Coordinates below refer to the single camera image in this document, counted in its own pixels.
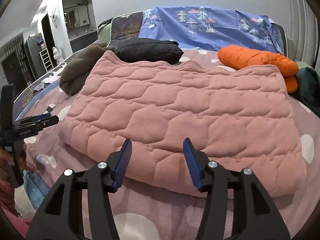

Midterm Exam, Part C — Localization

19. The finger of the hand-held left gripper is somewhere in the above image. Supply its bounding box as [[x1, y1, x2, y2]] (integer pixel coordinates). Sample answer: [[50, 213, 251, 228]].
[[19, 114, 52, 123], [17, 116, 59, 132]]

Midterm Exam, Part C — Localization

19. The white rabbit figurine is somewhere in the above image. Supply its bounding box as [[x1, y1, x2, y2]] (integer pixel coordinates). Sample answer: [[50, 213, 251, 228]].
[[52, 44, 63, 60]]

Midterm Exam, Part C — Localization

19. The pink polka-dot blanket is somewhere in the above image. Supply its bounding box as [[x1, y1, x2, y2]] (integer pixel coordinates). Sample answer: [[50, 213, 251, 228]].
[[15, 47, 320, 240]]

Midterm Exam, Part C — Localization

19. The black puffer jacket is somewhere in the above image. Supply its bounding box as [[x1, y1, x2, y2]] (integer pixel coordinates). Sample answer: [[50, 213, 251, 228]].
[[115, 38, 184, 63]]

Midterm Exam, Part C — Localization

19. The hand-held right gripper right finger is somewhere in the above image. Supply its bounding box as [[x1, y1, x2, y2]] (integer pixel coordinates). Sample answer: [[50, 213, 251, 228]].
[[182, 137, 287, 240]]

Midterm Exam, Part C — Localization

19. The brown fleece garment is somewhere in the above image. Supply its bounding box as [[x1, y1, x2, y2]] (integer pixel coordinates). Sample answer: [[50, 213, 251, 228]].
[[59, 42, 117, 96]]

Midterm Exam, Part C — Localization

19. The light blue sheet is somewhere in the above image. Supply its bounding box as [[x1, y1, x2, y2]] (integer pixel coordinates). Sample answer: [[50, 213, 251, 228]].
[[22, 170, 50, 205]]

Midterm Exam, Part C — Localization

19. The black metal gate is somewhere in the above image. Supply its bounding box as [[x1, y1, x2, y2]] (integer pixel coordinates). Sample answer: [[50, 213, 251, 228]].
[[0, 36, 25, 90]]

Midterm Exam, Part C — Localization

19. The person's left forearm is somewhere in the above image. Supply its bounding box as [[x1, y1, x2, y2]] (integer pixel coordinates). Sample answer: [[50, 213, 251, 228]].
[[0, 169, 19, 217]]

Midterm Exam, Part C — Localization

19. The person's left hand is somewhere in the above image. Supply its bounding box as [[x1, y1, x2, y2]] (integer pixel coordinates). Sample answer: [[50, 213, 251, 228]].
[[0, 142, 34, 173]]

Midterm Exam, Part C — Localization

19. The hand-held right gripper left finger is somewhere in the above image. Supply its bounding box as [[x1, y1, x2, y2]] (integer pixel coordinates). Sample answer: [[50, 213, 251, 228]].
[[26, 139, 133, 240]]

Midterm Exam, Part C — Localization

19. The dark green garment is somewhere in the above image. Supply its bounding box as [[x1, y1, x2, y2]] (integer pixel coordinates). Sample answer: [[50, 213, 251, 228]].
[[295, 67, 320, 118]]

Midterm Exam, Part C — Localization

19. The white rack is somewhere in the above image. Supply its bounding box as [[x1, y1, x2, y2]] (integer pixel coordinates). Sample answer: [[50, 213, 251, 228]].
[[38, 48, 54, 72]]

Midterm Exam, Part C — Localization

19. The grey refrigerator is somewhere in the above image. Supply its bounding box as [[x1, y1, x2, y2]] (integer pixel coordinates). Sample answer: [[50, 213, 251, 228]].
[[25, 33, 47, 80]]

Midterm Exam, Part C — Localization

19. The orange puffer jacket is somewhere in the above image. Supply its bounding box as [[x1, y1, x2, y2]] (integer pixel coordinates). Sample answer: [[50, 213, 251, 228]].
[[217, 45, 299, 93]]

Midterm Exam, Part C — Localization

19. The pink quilted jacket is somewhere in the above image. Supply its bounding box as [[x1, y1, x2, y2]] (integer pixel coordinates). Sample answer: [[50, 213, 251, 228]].
[[58, 50, 307, 198]]

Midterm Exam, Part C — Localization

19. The dark cabinet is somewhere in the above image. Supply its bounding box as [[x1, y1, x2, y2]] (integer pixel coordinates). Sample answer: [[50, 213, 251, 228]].
[[70, 32, 98, 53]]

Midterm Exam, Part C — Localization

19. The blue tree-print sheet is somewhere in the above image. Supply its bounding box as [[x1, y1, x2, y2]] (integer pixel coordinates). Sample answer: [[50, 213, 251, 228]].
[[139, 5, 282, 55]]

